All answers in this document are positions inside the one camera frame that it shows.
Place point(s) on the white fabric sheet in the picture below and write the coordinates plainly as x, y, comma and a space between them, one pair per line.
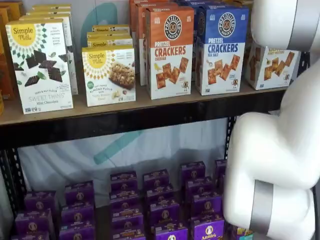
3, 212

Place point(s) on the orange snack box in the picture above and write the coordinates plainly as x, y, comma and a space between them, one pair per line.
6, 62
1, 102
15, 10

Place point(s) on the purple Annie's box teal label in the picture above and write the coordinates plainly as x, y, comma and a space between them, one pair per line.
232, 233

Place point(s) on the Simple Mills almond bars box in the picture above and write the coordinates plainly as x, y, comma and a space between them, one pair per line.
117, 28
110, 92
112, 35
117, 42

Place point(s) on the black metal shelving frame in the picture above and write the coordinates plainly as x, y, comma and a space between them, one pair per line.
125, 132

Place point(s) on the white backdrop with teal logo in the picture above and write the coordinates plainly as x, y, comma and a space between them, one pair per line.
75, 160

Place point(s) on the Simple Mills mint thins box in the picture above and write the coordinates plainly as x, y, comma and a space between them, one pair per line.
50, 7
50, 12
50, 17
37, 95

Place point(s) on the yellow pretzel crackers box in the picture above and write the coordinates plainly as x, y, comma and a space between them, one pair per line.
275, 75

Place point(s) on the brown wooden shelf board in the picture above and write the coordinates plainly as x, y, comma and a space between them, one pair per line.
112, 110

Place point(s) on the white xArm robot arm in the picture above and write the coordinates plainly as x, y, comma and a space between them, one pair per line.
262, 162

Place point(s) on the blue pretzel crackers box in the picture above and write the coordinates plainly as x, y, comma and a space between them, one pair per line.
222, 75
185, 2
193, 25

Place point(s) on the orange cheddar pretzel crackers box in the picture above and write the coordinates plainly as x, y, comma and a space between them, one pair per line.
170, 30
142, 25
132, 15

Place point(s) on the purple Annie's cracker box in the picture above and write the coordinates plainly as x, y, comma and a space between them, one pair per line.
125, 207
130, 237
123, 178
171, 233
220, 168
128, 225
206, 207
40, 200
77, 215
32, 221
124, 192
192, 172
208, 231
198, 187
30, 236
160, 195
77, 235
163, 215
80, 192
156, 178

